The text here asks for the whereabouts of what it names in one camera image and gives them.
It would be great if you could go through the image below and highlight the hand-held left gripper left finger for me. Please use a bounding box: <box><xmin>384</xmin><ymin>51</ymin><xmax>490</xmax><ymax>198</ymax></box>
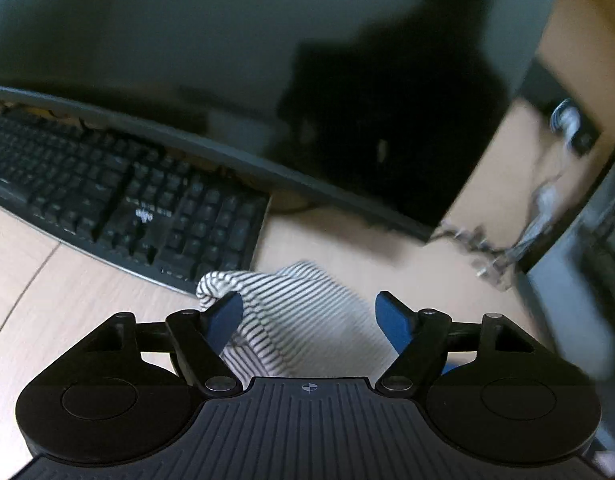
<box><xmin>82</xmin><ymin>290</ymin><xmax>244</xmax><ymax>399</ymax></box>

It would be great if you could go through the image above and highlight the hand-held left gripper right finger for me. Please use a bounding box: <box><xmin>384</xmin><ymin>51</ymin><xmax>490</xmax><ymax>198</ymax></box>
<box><xmin>376</xmin><ymin>290</ymin><xmax>538</xmax><ymax>401</ymax></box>

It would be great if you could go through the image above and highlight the black white striped shirt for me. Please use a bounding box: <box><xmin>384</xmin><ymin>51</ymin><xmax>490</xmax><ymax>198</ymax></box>
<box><xmin>195</xmin><ymin>260</ymin><xmax>404</xmax><ymax>379</ymax></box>

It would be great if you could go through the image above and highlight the black keyboard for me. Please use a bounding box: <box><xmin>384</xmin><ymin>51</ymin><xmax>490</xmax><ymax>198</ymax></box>
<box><xmin>0</xmin><ymin>102</ymin><xmax>273</xmax><ymax>296</ymax></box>

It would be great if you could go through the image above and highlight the black computer monitor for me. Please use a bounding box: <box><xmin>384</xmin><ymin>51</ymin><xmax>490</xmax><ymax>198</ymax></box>
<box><xmin>0</xmin><ymin>0</ymin><xmax>571</xmax><ymax>244</ymax></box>

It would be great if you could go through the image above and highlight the white power cable with plug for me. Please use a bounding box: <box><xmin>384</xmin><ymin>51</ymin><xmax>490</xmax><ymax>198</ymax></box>
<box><xmin>517</xmin><ymin>99</ymin><xmax>584</xmax><ymax>263</ymax></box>

